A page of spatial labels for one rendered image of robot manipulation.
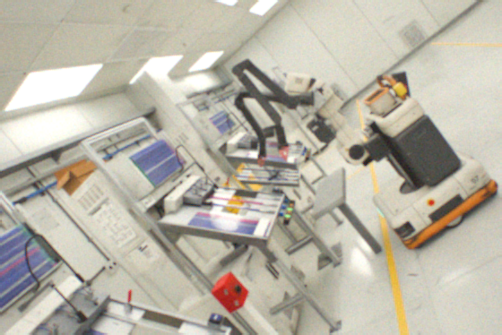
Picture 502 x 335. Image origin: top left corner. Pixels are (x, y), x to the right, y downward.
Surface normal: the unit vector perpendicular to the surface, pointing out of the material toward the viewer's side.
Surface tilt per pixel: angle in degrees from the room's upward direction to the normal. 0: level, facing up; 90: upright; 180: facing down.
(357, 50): 90
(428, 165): 90
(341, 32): 90
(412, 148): 90
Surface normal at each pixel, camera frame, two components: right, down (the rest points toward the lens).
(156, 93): -0.25, 0.33
